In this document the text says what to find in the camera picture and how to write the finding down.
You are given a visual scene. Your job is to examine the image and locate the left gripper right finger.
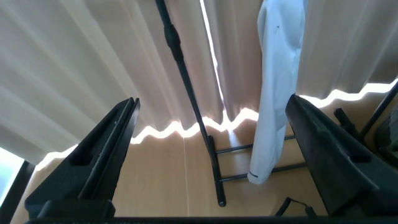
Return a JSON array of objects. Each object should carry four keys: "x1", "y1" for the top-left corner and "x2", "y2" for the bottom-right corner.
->
[{"x1": 285, "y1": 93, "x2": 398, "y2": 217}]

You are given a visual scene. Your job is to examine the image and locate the pale grey shorts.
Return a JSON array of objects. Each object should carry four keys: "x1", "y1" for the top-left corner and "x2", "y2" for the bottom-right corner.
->
[{"x1": 247, "y1": 0, "x2": 309, "y2": 185}]

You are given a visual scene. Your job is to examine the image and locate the black clothes rack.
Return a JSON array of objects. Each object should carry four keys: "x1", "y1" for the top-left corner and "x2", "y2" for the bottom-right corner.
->
[{"x1": 154, "y1": 0, "x2": 398, "y2": 208}]

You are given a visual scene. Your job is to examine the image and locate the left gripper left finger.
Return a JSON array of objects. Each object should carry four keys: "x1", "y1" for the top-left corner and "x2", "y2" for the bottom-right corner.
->
[{"x1": 24, "y1": 97, "x2": 141, "y2": 219}]

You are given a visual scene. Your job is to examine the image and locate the black cable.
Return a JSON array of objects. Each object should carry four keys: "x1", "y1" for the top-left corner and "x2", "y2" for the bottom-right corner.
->
[{"x1": 275, "y1": 197, "x2": 318, "y2": 218}]

